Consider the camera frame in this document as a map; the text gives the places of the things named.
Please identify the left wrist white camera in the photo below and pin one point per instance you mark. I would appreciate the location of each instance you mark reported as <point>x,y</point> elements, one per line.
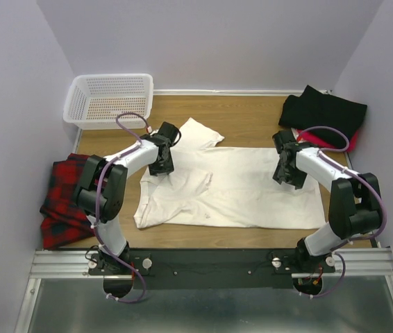
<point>152,131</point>

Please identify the black folded shirt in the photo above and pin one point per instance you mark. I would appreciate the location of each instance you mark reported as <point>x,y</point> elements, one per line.
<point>313,108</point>

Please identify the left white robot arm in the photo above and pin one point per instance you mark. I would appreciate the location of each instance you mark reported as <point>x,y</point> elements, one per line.
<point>102,184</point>

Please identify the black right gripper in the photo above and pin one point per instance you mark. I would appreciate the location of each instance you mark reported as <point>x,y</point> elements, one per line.
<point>297,180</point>

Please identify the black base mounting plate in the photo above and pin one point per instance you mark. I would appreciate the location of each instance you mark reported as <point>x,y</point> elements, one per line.
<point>191,268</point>

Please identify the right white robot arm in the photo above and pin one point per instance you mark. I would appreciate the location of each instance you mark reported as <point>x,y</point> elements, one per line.
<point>355,212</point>

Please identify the white t shirt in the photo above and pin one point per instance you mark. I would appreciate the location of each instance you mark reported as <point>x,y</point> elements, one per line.
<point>228,187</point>

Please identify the red plaid folded shirt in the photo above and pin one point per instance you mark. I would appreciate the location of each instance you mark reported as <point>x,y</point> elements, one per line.
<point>63,222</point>

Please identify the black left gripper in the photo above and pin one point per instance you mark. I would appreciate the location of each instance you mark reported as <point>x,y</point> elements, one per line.
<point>169,167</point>

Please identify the white perforated plastic basket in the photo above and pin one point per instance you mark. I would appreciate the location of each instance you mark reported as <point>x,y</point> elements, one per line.
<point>94,101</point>

